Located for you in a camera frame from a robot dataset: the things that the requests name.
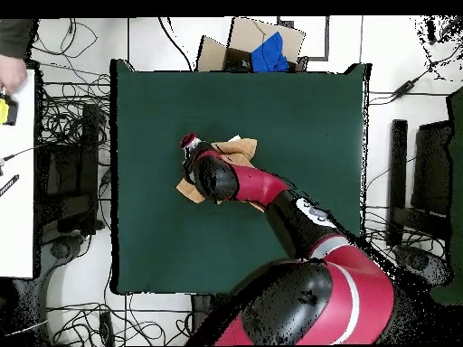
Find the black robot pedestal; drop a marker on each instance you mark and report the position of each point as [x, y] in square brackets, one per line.
[200, 311]

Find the person's hand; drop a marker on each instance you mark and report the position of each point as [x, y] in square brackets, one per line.
[11, 72]

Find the black chair base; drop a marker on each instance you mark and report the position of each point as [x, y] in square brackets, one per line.
[416, 262]

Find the black striped bar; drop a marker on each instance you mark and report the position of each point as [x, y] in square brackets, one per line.
[9, 185]

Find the black power strip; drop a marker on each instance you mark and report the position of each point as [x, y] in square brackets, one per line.
[106, 327]

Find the black framed white panel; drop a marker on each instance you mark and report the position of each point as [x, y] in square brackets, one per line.
[326, 36]

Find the dark green table cloth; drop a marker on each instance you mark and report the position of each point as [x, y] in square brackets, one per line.
[307, 144]

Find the orange terry towel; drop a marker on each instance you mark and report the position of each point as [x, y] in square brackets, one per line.
[238, 148]

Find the blue garment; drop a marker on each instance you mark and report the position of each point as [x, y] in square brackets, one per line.
[269, 54]

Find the brown cardboard box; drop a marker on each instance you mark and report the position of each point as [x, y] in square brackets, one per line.
[242, 34]

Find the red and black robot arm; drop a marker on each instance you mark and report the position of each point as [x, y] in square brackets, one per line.
[260, 186]

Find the black stand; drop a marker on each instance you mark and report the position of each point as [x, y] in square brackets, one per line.
[398, 162]
[88, 162]

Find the yellow emergency stop button box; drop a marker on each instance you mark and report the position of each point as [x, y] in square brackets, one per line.
[4, 110]

